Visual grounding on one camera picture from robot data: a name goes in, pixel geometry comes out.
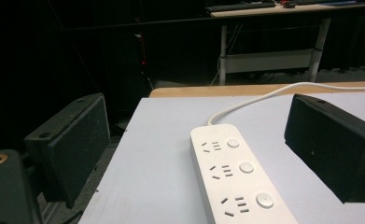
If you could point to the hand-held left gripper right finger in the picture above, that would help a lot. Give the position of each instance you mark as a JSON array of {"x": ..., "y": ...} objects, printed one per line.
[{"x": 332, "y": 149}]

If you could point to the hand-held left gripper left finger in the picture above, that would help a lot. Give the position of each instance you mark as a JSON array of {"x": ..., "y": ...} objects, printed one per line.
[{"x": 77, "y": 146}]

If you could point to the white power strip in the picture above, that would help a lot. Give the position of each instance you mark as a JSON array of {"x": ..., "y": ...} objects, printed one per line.
[{"x": 230, "y": 186}]

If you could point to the pale grey table mat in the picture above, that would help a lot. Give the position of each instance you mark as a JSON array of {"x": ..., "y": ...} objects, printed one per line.
[{"x": 152, "y": 161}]

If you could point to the wooden desk with white legs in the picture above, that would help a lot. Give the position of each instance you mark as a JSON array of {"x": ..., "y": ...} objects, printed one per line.
[{"x": 264, "y": 60}]

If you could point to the dark round object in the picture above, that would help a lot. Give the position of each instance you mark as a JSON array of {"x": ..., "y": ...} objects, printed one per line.
[{"x": 289, "y": 4}]

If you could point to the black keyboard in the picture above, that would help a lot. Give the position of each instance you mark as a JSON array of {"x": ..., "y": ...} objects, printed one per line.
[{"x": 239, "y": 6}]

